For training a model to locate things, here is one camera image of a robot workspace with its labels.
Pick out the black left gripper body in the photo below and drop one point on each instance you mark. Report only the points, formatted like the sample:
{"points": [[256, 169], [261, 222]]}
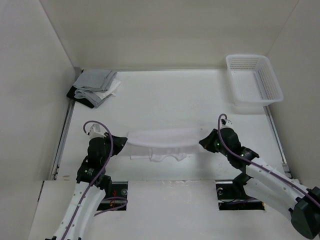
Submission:
{"points": [[108, 145]]}

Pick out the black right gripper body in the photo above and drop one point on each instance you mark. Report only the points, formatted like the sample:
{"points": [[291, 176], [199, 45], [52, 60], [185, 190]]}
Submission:
{"points": [[213, 143]]}

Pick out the white pink tank top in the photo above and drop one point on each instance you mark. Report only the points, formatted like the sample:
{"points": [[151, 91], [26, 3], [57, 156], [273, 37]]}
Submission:
{"points": [[156, 145]]}

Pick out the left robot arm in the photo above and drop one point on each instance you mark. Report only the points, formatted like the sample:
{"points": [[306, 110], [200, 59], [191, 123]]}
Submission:
{"points": [[91, 188]]}

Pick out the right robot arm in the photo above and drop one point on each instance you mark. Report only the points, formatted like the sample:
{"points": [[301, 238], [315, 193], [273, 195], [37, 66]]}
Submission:
{"points": [[298, 203]]}

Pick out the black folded tank top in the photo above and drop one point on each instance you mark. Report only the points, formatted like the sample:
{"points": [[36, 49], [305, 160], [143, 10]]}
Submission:
{"points": [[72, 95]]}

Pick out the grey folded tank top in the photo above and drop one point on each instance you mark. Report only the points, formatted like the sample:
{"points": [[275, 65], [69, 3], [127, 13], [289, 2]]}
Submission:
{"points": [[91, 81]]}

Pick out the white folded tank top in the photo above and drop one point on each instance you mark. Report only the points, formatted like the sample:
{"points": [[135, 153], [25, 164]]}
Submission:
{"points": [[112, 89]]}

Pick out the white plastic basket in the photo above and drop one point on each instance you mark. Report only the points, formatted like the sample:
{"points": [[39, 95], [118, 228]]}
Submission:
{"points": [[252, 80]]}

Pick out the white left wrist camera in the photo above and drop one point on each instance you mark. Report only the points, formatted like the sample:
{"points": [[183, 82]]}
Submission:
{"points": [[95, 131]]}

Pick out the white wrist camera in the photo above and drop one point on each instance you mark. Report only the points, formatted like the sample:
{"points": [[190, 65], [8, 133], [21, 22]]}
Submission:
{"points": [[227, 124], [95, 131]]}

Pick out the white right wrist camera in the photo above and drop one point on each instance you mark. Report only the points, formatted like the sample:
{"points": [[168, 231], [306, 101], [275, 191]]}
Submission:
{"points": [[227, 124]]}

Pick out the right metal table rail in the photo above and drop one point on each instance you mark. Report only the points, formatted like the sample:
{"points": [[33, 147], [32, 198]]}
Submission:
{"points": [[272, 125]]}

